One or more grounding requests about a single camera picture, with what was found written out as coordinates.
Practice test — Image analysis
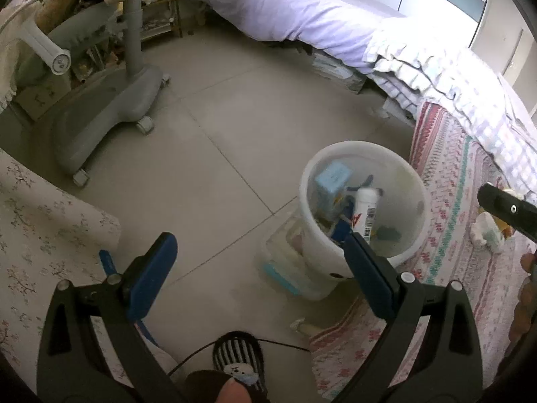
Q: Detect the white bottle with label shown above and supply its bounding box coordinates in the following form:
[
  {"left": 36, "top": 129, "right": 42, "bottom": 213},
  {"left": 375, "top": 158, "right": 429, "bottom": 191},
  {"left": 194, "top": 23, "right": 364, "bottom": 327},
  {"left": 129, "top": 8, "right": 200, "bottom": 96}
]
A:
[{"left": 351, "top": 187, "right": 383, "bottom": 243}]

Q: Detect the grey rolling stand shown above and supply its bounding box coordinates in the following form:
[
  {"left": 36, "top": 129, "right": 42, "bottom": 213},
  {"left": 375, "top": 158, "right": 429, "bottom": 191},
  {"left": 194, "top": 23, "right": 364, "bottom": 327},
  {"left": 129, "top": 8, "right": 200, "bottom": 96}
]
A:
[{"left": 15, "top": 0, "right": 169, "bottom": 187}]

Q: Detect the clear storage box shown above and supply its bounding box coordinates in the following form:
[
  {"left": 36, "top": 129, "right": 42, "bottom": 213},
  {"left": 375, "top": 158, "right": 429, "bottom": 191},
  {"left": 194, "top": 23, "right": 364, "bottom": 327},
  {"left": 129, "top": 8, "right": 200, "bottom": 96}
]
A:
[{"left": 257, "top": 209, "right": 338, "bottom": 301}]

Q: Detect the white green wipes pack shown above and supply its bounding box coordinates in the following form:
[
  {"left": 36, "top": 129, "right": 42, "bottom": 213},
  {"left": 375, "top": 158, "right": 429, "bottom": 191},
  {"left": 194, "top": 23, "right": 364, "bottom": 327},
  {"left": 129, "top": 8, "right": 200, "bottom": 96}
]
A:
[{"left": 470, "top": 212, "right": 505, "bottom": 254}]

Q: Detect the white room door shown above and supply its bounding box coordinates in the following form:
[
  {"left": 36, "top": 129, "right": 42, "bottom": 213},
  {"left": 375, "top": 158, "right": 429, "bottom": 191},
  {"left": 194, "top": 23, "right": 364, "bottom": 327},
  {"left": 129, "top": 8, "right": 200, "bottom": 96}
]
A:
[{"left": 471, "top": 0, "right": 536, "bottom": 115}]

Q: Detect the blue cookie box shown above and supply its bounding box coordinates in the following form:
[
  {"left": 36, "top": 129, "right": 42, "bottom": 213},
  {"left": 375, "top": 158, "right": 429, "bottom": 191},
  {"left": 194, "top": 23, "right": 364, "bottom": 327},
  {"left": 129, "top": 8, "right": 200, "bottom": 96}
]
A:
[{"left": 329, "top": 199, "right": 355, "bottom": 247}]

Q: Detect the striped slipper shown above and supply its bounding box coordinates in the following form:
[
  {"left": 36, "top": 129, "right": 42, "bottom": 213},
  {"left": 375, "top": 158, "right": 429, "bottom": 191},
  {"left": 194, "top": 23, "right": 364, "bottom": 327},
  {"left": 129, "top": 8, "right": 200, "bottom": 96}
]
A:
[{"left": 212, "top": 330, "right": 269, "bottom": 402}]

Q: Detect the yellow tissue pack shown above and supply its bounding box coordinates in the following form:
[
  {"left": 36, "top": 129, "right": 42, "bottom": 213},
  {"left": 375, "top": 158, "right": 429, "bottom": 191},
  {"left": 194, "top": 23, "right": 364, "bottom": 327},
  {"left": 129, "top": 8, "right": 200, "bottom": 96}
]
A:
[{"left": 495, "top": 188, "right": 523, "bottom": 231}]

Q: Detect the patterned striped bed sheet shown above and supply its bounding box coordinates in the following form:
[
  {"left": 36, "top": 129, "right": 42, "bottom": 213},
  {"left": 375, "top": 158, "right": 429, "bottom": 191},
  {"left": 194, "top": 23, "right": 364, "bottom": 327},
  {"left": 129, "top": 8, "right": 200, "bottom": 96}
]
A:
[{"left": 310, "top": 103, "right": 535, "bottom": 401}]

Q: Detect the person's right hand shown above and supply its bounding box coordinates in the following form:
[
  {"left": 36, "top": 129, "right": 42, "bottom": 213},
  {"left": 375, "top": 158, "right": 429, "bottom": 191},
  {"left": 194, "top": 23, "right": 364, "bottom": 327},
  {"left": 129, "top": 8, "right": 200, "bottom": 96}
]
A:
[{"left": 509, "top": 253, "right": 536, "bottom": 343}]

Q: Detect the light blue box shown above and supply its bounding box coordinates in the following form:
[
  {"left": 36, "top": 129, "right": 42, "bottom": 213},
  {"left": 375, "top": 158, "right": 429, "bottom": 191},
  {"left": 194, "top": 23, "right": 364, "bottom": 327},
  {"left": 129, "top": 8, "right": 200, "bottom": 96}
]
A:
[{"left": 314, "top": 159, "right": 353, "bottom": 223}]

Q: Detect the plaid folded duvet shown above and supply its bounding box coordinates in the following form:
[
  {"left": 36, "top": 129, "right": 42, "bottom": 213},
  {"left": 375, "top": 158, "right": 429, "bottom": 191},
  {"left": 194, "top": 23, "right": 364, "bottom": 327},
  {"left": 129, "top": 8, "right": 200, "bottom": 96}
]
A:
[{"left": 363, "top": 37, "right": 536, "bottom": 204}]

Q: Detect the floral white fabric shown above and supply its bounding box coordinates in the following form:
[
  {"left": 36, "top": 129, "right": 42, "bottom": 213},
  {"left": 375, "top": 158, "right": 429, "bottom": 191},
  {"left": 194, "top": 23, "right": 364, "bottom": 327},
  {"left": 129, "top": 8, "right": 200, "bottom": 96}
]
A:
[{"left": 0, "top": 148, "right": 178, "bottom": 387}]

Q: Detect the shelf with toys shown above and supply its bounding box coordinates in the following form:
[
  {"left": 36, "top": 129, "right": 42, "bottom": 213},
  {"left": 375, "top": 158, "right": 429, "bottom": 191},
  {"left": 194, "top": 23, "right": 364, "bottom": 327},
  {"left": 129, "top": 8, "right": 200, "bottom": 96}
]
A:
[{"left": 71, "top": 0, "right": 186, "bottom": 81}]

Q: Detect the lavender bed mattress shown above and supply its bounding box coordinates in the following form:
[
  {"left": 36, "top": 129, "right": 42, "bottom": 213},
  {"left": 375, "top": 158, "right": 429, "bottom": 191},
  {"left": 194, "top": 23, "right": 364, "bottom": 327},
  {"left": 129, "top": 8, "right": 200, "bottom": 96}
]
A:
[{"left": 197, "top": 0, "right": 409, "bottom": 74}]

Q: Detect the white plastic trash bin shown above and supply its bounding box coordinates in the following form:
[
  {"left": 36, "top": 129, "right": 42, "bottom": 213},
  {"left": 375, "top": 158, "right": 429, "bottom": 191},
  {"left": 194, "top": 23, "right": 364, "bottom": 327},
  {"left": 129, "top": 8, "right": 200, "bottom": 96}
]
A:
[{"left": 299, "top": 141, "right": 431, "bottom": 281}]

